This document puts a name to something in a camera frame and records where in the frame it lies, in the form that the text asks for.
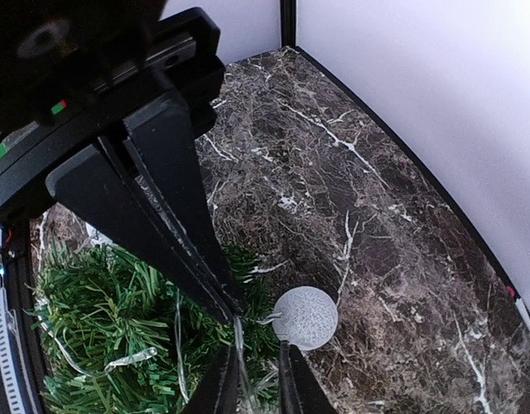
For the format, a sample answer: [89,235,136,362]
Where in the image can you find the white cable duct strip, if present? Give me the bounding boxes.
[0,287,28,414]

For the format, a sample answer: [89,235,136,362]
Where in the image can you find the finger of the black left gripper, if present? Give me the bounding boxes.
[123,91,244,313]
[46,145,233,323]

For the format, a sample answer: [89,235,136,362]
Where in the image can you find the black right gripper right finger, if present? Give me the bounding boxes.
[279,341,337,414]

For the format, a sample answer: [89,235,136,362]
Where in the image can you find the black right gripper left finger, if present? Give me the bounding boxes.
[181,347,240,414]

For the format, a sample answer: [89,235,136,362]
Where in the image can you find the small green christmas tree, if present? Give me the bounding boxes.
[28,241,283,414]

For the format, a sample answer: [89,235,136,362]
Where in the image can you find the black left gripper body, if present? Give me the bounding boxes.
[0,1,224,225]

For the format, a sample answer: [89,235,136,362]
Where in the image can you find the clear string light garland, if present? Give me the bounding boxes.
[36,285,340,414]

